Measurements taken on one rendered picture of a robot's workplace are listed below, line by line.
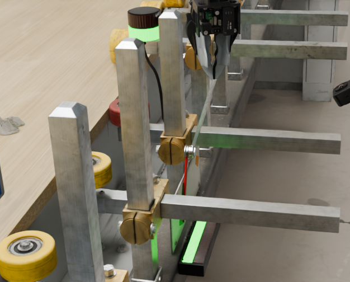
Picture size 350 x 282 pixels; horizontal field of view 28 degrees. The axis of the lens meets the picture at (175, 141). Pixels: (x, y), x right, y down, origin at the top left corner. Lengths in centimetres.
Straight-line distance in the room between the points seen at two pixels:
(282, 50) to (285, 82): 234
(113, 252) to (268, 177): 162
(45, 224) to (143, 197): 25
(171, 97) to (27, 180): 32
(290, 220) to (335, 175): 191
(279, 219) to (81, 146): 43
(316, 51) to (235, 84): 54
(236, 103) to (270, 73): 196
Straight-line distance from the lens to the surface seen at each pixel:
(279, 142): 135
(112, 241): 149
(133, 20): 126
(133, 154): 108
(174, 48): 126
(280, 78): 386
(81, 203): 84
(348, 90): 129
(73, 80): 156
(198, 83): 155
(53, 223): 133
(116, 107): 138
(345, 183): 298
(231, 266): 246
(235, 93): 198
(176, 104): 130
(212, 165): 158
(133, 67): 102
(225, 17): 116
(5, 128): 134
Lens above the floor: 144
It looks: 26 degrees down
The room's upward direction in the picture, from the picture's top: 3 degrees counter-clockwise
